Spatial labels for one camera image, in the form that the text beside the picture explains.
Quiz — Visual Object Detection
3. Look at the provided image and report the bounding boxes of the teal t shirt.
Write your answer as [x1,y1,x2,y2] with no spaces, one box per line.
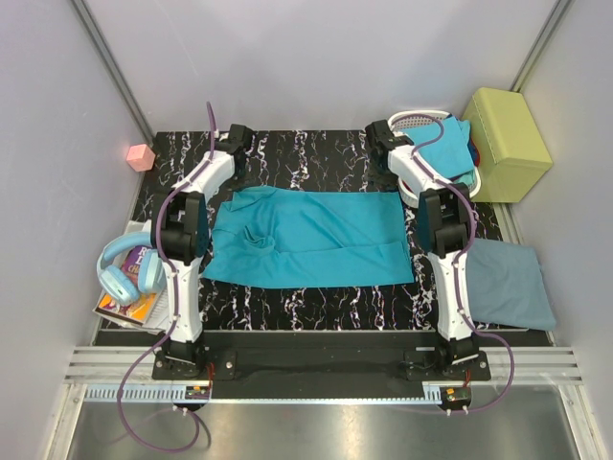
[203,186,415,289]

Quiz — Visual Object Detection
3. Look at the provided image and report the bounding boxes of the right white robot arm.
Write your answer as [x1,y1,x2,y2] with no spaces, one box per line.
[365,114,479,380]

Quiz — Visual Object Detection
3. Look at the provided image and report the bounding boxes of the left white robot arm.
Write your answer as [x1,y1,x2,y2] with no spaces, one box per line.
[151,124,254,380]

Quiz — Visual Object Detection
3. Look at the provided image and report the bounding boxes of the stack of papers and books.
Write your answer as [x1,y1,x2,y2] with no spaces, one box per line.
[93,220,168,330]

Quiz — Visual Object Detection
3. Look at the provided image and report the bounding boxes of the white perforated laundry basket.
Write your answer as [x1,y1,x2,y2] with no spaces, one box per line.
[387,109,482,209]

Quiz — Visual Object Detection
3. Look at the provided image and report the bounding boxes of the light blue shirt in basket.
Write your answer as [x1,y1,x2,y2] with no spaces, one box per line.
[419,117,474,179]

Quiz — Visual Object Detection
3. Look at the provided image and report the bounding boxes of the red shirt in basket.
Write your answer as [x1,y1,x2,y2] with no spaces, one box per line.
[418,139,475,182]

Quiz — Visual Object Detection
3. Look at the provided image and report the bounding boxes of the pink cube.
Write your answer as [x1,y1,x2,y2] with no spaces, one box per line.
[125,144,156,173]

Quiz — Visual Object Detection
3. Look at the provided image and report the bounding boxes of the green storage box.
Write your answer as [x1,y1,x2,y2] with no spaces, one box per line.
[463,87,553,203]

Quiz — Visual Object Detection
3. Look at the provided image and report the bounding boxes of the light blue headphones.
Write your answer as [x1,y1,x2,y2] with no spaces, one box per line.
[97,232,166,306]

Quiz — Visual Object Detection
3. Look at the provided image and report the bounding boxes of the folded grey-blue t shirt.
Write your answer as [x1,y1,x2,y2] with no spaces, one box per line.
[466,239,556,332]

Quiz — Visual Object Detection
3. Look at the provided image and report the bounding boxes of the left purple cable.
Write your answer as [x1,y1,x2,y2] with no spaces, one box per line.
[117,101,222,451]

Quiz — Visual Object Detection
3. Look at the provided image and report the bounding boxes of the purple cable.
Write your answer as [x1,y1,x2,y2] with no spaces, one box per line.
[117,101,222,451]
[397,110,516,414]

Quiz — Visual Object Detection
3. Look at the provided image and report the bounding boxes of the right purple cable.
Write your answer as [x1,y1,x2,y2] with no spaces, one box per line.
[397,110,516,414]

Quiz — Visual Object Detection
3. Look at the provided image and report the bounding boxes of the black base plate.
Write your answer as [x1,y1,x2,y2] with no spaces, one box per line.
[155,332,491,382]

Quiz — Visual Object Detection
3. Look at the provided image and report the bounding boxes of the aluminium rail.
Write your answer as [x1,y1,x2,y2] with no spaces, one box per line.
[64,347,581,384]

